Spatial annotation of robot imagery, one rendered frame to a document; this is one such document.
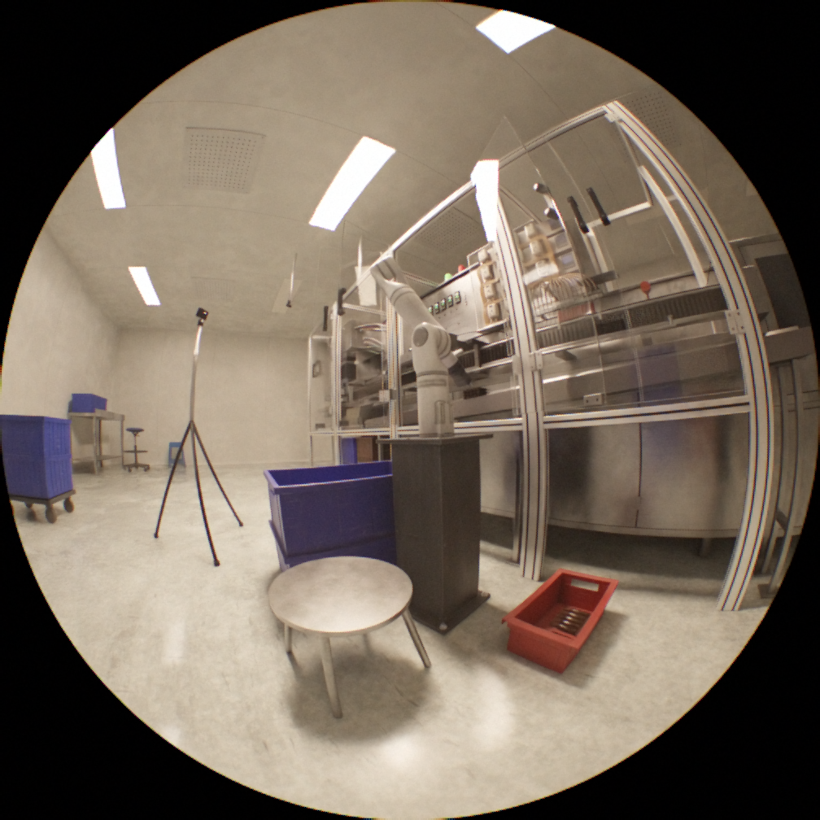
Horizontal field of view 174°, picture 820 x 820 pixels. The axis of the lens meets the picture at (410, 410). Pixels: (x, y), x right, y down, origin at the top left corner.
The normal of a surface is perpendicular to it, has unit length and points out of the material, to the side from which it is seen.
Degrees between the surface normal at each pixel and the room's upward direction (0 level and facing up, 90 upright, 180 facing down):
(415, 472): 90
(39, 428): 90
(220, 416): 90
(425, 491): 90
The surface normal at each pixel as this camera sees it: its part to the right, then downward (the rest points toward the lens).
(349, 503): 0.58, -0.09
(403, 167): 0.04, 1.00
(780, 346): -0.81, -0.01
